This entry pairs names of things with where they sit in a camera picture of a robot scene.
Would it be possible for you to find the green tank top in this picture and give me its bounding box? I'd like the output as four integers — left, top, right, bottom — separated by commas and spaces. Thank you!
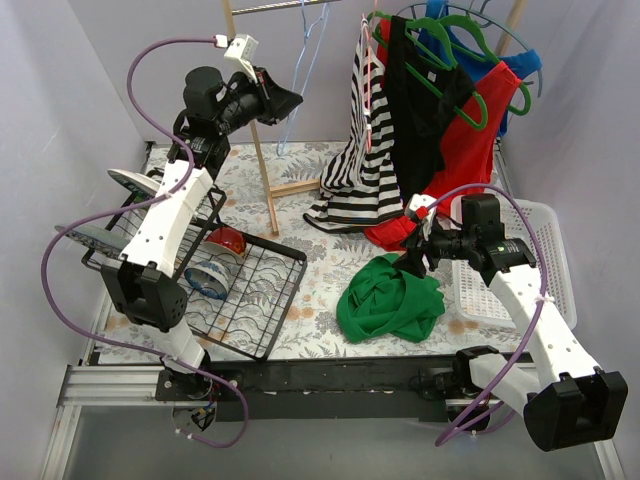
336, 253, 445, 343

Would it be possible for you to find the light blue wire hanger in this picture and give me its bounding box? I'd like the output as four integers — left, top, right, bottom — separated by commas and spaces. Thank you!
276, 1, 331, 157

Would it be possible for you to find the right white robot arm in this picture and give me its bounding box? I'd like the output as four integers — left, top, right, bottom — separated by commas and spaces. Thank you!
394, 193, 628, 452

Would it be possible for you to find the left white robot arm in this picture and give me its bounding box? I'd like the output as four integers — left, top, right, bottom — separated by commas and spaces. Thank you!
101, 67, 303, 400

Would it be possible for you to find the black white striped top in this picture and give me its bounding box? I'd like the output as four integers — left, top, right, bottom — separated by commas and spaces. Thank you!
303, 38, 403, 233

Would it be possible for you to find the red tank top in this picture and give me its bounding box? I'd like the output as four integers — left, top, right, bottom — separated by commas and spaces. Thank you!
363, 17, 522, 253

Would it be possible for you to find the pink hanger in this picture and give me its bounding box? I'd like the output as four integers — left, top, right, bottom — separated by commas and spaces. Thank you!
360, 14, 373, 153

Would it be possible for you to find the green hanger front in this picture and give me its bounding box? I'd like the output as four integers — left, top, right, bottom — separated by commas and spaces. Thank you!
366, 11, 489, 130

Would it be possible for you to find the green hanger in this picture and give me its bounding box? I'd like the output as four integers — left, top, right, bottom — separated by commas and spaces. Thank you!
366, 11, 489, 130
438, 14, 532, 116

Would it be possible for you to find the black tank top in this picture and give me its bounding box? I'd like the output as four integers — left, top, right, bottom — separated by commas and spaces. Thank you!
383, 16, 475, 202

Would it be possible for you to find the blue tank top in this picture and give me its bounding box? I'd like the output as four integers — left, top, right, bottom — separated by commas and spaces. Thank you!
418, 1, 542, 137

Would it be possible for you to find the green hanger rear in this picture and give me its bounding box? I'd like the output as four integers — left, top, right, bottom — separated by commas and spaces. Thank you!
438, 14, 532, 116

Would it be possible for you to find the wooden clothes rack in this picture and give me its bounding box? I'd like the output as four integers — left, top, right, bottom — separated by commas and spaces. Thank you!
219, 0, 529, 239

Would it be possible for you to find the white plastic basket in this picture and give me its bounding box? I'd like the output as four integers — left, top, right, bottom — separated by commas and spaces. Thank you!
449, 196, 579, 331

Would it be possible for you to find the white patterned plate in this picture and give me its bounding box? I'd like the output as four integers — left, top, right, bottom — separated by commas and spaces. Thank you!
107, 169, 160, 201

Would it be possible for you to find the red bowl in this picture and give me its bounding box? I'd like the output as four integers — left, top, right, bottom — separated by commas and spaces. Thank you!
202, 226, 247, 260

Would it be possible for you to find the blue white bowl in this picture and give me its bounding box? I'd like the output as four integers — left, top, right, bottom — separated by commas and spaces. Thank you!
184, 260, 230, 300

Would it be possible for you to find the grey patterned plate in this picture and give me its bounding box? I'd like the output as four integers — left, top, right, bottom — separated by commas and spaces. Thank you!
54, 224, 130, 260

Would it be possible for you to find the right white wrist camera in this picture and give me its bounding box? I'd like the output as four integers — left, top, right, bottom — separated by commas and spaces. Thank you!
404, 194, 437, 239

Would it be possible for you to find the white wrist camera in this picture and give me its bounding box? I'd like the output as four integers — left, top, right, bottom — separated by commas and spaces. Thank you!
404, 194, 437, 239
213, 34, 259, 84

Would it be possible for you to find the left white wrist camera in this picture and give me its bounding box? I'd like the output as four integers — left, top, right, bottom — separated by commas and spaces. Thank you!
213, 34, 259, 84

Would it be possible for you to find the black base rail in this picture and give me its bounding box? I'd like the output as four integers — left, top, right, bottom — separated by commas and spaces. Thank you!
149, 349, 536, 424

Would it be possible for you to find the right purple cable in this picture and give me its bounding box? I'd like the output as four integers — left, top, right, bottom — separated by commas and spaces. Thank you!
424, 183, 554, 448

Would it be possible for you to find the black wire dish rack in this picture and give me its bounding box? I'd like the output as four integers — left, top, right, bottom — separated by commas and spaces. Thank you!
79, 167, 309, 362

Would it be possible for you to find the grey round hanger ring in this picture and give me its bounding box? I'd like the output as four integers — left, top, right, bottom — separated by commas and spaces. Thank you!
394, 1, 547, 106

